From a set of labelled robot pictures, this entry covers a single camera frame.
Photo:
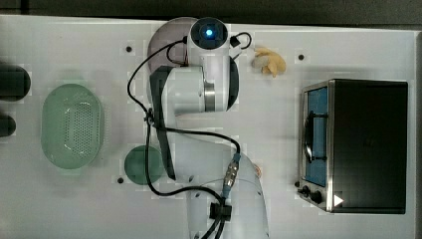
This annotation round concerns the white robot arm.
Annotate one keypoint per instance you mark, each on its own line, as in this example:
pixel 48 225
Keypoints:
pixel 193 72

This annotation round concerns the dark green round plate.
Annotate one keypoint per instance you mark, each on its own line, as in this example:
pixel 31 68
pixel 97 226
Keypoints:
pixel 134 165

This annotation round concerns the pale pink plate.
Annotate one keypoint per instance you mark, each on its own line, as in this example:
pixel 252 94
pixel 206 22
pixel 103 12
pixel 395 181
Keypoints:
pixel 171 31

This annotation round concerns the green perforated basket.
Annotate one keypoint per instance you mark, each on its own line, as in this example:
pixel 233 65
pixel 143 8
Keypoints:
pixel 72 126

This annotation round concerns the black toaster oven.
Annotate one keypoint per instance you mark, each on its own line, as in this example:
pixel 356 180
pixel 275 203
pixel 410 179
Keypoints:
pixel 353 146

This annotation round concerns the large black cylinder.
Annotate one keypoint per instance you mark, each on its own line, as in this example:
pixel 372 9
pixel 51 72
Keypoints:
pixel 15 83

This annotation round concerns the small black cylinder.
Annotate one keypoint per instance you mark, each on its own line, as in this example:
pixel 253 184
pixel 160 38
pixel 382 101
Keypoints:
pixel 7 126

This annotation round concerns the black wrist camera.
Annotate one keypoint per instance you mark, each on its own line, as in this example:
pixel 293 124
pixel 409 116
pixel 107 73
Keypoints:
pixel 235 42

